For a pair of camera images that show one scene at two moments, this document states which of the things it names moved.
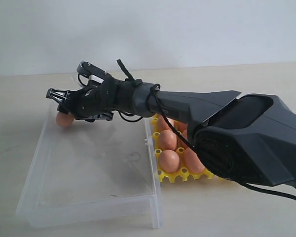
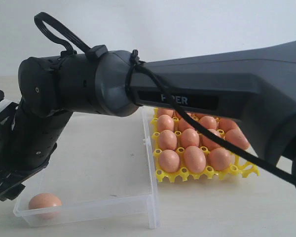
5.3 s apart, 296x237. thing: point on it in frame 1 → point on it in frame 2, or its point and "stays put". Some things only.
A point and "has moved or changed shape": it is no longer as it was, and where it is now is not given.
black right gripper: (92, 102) → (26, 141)
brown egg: (64, 120) has moved or changed shape
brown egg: (192, 163) stays put
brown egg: (169, 161) stays put
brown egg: (163, 125) stays put
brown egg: (168, 140) stays put
